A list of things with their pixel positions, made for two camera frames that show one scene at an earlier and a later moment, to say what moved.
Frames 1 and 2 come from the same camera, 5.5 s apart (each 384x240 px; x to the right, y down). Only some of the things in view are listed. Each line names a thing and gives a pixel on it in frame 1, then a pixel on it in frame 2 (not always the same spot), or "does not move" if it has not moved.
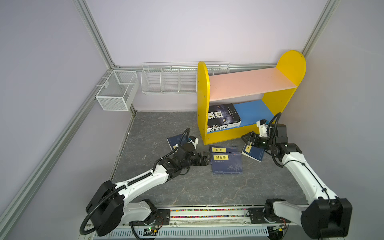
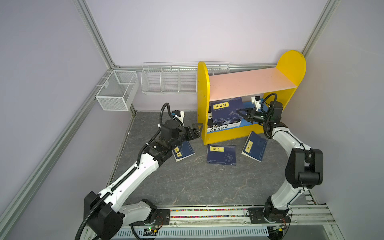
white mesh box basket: (118, 91) does not move
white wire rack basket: (175, 77) does not move
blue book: (253, 152) does not move
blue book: (224, 149) does not move
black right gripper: (252, 136) to (250, 115)
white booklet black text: (215, 128) does not move
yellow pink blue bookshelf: (258, 95) does not move
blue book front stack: (227, 163) to (226, 110)
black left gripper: (205, 161) to (191, 136)
